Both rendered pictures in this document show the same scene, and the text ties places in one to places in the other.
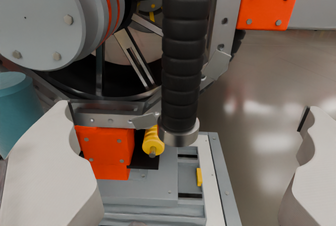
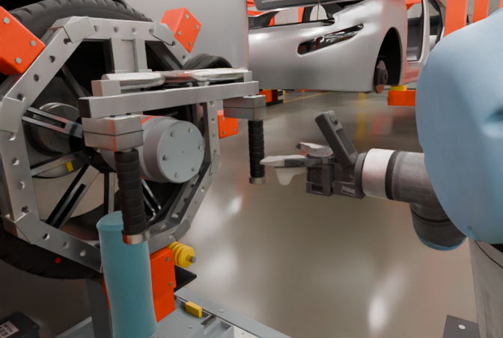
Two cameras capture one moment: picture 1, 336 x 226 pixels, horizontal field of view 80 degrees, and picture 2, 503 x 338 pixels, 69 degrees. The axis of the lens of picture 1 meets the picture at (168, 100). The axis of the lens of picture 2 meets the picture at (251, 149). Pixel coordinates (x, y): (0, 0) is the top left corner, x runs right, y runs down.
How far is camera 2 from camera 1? 0.74 m
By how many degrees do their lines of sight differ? 53
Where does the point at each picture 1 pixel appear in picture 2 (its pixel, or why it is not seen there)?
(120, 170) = (169, 298)
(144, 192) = not seen: outside the picture
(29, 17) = (185, 151)
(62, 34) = (196, 156)
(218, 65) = (216, 163)
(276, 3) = (231, 120)
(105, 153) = (156, 283)
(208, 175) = not seen: hidden behind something
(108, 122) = (156, 244)
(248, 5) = (221, 124)
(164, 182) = (177, 326)
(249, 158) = (206, 280)
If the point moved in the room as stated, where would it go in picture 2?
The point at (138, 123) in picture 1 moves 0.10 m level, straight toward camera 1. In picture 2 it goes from (178, 232) to (211, 239)
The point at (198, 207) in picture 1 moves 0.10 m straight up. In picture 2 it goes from (218, 328) to (215, 302)
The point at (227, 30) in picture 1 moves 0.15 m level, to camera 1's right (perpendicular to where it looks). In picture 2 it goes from (215, 140) to (247, 131)
